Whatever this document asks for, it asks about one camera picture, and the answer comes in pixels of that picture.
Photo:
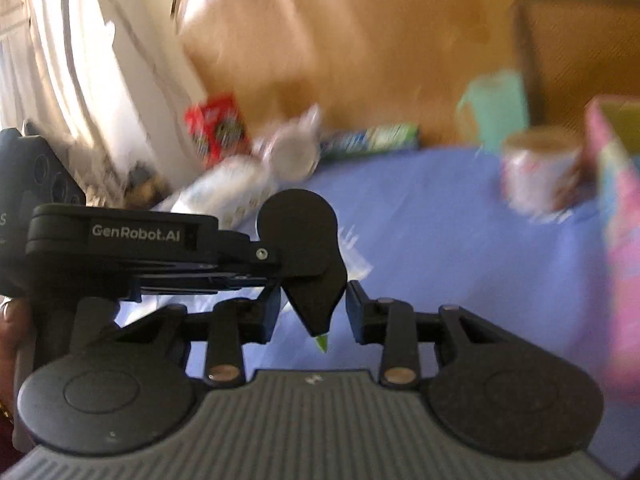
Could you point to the teal plastic cup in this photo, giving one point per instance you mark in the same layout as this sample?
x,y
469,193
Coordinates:
x,y
492,105

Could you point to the red cereal box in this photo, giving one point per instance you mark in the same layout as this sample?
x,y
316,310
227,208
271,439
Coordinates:
x,y
217,127

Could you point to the pink cardboard box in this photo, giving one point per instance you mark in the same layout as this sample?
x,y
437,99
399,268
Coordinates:
x,y
615,210

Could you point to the white curtain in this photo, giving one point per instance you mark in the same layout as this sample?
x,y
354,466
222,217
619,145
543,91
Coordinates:
x,y
75,60

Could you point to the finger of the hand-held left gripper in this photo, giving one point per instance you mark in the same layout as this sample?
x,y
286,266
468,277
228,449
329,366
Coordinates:
x,y
317,305

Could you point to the blue printed tablecloth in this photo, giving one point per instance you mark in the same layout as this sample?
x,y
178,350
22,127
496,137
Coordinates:
x,y
425,240

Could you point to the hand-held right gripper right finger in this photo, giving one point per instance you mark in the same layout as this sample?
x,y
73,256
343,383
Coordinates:
x,y
356,310

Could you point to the green and blue toothpaste box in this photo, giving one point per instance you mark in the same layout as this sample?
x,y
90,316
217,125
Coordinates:
x,y
370,140

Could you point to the small green object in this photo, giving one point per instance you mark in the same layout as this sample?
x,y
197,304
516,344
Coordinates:
x,y
322,342

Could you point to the wooden panel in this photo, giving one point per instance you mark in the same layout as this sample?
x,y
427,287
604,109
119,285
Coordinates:
x,y
375,35

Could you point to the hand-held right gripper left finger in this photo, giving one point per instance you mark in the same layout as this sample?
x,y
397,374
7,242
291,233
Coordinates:
x,y
272,310

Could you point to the person's left hand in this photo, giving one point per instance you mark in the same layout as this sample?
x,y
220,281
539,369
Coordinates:
x,y
12,330

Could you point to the bag of cotton swabs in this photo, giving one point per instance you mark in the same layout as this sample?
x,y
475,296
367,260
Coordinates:
x,y
356,260

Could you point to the white tissue pack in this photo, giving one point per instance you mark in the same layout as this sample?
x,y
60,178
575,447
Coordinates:
x,y
225,195

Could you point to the tin can with red label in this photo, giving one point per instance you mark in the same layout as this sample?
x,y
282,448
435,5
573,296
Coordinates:
x,y
540,175

